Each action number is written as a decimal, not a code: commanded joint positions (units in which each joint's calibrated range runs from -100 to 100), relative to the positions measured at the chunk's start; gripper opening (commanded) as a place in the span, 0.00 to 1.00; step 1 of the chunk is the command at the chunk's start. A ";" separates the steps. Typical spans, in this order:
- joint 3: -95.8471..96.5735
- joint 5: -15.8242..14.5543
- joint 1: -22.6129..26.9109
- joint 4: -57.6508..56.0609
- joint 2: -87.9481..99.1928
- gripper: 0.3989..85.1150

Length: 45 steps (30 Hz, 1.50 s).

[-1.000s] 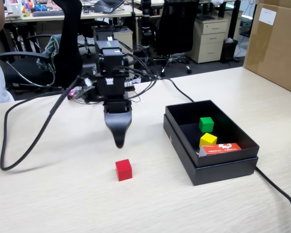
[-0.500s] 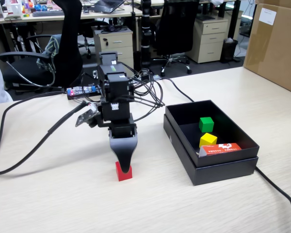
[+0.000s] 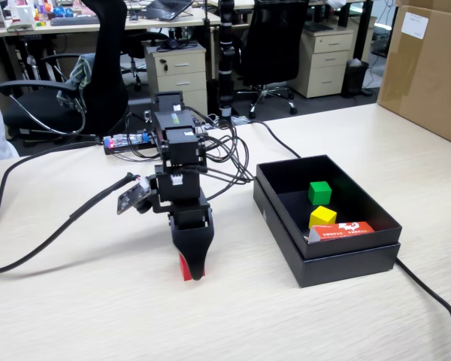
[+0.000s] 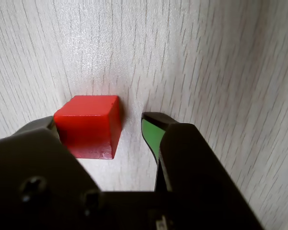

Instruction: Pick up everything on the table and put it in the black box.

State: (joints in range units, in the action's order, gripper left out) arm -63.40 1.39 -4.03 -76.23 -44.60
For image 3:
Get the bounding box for white shipping label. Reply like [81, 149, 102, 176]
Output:
[401, 11, 429, 40]

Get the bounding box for thick black power cable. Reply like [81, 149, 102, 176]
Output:
[247, 120, 451, 361]

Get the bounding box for black headset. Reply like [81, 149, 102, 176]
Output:
[156, 37, 198, 53]

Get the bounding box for green wooden cube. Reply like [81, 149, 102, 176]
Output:
[307, 180, 332, 206]

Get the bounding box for thin black wire bundle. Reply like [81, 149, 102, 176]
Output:
[189, 107, 255, 200]

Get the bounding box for small wrist camera board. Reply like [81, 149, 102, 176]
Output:
[116, 182, 153, 216]

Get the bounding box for black mesh office chair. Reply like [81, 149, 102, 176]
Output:
[235, 0, 311, 120]

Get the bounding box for black laptop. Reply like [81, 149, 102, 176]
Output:
[141, 0, 195, 22]

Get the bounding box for black office chair with armrests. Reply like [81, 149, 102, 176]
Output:
[0, 0, 131, 146]

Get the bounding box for large brown cardboard box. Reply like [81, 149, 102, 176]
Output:
[376, 0, 451, 150]

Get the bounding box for black trash bin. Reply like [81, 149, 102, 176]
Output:
[341, 59, 370, 99]

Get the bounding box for beige drawer cabinet with headset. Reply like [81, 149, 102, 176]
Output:
[142, 41, 207, 117]

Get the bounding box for controller board with red LED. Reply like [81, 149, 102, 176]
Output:
[103, 131, 155, 155]

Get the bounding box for striped green cloth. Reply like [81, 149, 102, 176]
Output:
[56, 52, 97, 112]

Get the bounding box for black keyboard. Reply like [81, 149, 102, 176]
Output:
[50, 15, 101, 26]

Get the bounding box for orange and white carton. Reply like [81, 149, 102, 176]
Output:
[308, 221, 376, 244]

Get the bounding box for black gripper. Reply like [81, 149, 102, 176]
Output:
[152, 187, 215, 281]

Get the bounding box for thick black camera cable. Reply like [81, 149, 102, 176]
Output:
[0, 141, 136, 275]

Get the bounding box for yellow wooden cube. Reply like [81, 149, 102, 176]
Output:
[308, 205, 338, 229]

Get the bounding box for beige office desk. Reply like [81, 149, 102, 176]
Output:
[0, 7, 222, 38]

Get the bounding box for red wooden cube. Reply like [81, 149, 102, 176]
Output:
[178, 252, 193, 282]

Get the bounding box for black open box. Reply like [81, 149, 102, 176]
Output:
[253, 176, 401, 289]

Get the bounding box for black cardboard box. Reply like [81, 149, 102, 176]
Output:
[256, 153, 403, 260]

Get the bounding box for black pole with white bands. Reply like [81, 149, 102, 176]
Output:
[216, 0, 237, 127]

